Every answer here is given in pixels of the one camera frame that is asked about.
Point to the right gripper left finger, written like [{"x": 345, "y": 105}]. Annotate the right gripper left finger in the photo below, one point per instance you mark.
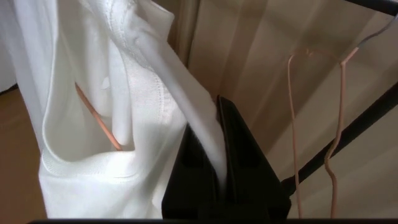
[{"x": 186, "y": 186}]

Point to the beige curtain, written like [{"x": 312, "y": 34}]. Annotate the beige curtain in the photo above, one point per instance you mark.
[{"x": 248, "y": 46}]

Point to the white printed t-shirt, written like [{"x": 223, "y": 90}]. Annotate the white printed t-shirt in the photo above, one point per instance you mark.
[{"x": 93, "y": 180}]

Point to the black clothes rack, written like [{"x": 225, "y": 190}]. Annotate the black clothes rack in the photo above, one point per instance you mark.
[{"x": 357, "y": 127}]

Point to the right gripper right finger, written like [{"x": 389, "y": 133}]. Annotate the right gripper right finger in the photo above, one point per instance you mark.
[{"x": 255, "y": 186}]

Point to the pink clothes hanger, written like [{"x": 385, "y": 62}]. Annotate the pink clothes hanger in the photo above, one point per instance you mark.
[
  {"x": 98, "y": 119},
  {"x": 341, "y": 93}
]

